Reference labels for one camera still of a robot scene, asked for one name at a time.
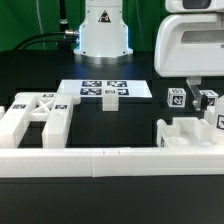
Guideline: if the white chair back frame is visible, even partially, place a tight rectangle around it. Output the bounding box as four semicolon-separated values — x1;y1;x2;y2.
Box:
0;92;81;149

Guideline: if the black cable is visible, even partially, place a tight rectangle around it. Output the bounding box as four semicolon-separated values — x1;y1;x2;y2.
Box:
13;29;81;51

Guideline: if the white chair seat panel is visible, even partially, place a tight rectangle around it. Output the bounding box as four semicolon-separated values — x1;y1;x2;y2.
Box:
156;117;224;148

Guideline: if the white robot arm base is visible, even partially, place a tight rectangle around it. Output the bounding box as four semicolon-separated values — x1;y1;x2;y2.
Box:
74;0;133;64

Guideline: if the white tagged cube part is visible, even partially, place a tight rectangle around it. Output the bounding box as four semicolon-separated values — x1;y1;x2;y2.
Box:
167;88;186;108

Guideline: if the small tagged cube right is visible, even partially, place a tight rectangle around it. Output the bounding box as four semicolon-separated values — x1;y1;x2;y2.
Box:
200;90;219;108

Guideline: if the white base tag plate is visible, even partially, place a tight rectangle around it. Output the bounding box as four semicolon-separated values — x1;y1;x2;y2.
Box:
57;79;152;98

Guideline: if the white fence wall rail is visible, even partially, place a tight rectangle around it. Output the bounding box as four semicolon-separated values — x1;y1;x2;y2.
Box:
0;146;224;178

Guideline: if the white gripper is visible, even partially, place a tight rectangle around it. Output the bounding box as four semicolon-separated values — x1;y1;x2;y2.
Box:
154;0;224;111

